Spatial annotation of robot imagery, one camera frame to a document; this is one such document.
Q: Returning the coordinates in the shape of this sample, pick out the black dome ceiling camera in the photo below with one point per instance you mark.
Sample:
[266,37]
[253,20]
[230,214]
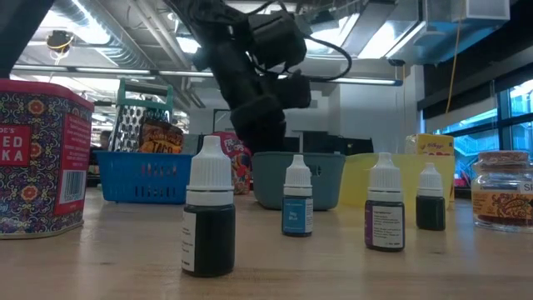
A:
[396,62]

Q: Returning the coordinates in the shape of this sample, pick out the person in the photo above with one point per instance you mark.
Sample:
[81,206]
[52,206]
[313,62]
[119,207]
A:
[105,139]

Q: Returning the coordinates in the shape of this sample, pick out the linear ceiling light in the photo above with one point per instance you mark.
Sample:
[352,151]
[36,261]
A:
[366,81]

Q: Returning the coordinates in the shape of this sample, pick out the black metal rig frame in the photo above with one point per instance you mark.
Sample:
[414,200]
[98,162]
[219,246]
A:
[222,110]

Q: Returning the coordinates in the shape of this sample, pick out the brown taco seasoning packet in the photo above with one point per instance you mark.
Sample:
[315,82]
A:
[160,139]

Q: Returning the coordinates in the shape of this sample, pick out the blue plastic basket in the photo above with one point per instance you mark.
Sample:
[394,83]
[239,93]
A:
[141,179]

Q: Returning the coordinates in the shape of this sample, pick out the red-lidded patterned paprika tin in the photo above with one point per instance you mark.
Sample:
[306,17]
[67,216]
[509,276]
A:
[41,166]

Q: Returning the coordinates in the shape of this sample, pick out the grey plastic bin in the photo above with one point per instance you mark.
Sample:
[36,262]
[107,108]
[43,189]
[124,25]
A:
[270,183]

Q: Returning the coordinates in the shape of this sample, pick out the purple-label dropper bottle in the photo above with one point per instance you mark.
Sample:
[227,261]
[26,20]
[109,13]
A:
[383,227]

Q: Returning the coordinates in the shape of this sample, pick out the grey square wall panel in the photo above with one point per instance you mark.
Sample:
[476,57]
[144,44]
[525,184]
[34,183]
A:
[313,104]

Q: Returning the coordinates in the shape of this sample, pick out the red Froot Loops box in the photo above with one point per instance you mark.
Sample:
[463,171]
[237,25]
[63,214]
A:
[239,171]

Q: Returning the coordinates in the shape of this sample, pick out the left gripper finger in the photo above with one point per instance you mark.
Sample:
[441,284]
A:
[258,116]
[270,146]

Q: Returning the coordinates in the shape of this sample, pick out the dark green dropper bottle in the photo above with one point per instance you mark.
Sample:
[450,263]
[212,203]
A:
[430,212]

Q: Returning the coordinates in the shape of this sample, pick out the black dropper bottle white label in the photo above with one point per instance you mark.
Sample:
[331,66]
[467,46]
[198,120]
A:
[208,241]

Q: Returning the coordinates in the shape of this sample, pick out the glass jar cork lid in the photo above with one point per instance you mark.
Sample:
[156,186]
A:
[499,191]

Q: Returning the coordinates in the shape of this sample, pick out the blue-label dropper bottle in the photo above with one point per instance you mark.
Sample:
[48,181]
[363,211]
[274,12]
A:
[296,216]

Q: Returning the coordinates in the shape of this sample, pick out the yellow translucent plastic bin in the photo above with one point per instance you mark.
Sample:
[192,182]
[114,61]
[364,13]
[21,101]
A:
[358,183]

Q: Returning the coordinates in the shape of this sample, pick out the yellow Corn Pops box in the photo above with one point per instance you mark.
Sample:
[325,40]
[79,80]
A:
[433,145]

